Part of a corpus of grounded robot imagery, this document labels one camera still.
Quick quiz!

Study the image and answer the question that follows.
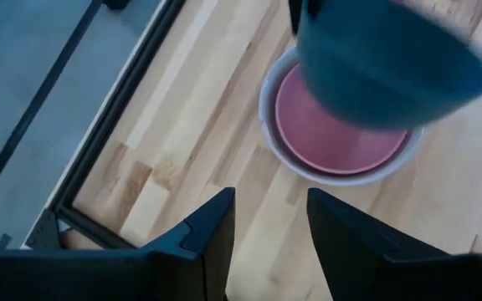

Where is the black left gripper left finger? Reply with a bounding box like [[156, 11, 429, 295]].
[[0, 186, 237, 301]]

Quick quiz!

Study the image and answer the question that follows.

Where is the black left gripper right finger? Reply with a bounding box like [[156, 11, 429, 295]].
[[306, 187, 482, 301]]

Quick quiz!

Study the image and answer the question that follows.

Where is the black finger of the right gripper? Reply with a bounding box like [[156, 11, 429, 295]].
[[287, 0, 305, 36]]

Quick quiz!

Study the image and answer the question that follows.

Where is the blue plate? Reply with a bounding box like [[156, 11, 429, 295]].
[[295, 0, 482, 130]]

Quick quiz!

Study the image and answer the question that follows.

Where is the pale pink large bowl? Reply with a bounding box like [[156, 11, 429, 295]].
[[258, 44, 427, 187]]

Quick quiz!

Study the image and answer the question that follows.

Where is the pink plate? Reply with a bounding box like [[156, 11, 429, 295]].
[[274, 63, 409, 176]]

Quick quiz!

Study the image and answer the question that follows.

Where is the black metal floor bar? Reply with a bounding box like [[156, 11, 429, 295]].
[[0, 0, 104, 208]]

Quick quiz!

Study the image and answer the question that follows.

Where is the black corner bracket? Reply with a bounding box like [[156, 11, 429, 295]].
[[23, 208, 63, 251]]

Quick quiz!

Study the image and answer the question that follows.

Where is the black table edge frame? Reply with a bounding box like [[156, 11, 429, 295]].
[[23, 0, 187, 252]]

